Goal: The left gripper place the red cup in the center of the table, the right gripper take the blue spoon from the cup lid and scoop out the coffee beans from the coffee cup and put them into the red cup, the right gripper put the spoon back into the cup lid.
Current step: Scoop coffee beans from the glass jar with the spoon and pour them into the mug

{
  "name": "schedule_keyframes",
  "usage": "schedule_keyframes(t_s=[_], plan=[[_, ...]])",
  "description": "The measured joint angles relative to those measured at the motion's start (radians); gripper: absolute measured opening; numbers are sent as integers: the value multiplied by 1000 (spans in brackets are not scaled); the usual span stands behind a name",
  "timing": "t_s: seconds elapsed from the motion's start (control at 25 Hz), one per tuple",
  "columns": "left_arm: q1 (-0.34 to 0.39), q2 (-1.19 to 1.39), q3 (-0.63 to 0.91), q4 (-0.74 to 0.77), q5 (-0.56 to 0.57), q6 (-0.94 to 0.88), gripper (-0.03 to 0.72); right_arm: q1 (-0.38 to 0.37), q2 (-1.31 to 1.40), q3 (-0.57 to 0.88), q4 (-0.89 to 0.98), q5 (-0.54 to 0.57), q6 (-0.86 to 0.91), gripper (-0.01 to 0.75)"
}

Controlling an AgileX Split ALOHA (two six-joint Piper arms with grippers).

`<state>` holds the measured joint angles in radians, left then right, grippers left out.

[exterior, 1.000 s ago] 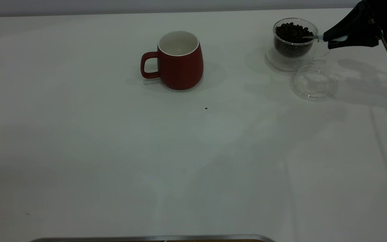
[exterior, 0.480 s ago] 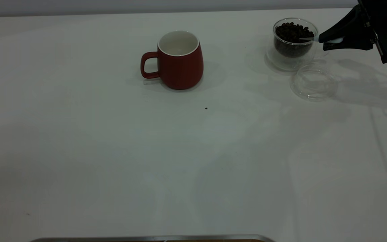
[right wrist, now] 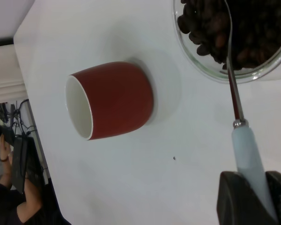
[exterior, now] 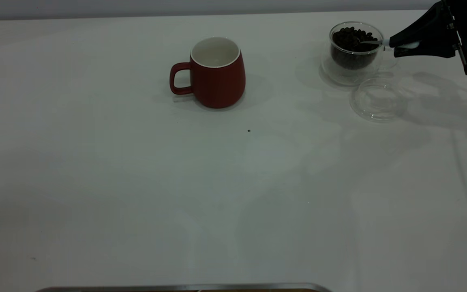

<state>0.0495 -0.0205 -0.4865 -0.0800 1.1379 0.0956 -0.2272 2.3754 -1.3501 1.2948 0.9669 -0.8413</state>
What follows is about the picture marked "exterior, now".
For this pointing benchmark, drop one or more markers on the red ceramic mug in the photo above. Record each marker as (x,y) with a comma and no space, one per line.
(221,87)

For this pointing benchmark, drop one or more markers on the dark coffee beans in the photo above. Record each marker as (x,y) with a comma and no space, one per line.
(349,36)

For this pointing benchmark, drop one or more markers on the clear glass cup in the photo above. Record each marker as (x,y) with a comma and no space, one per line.
(351,77)

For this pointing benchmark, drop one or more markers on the small clear glass dish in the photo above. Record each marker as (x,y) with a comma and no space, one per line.
(379,116)

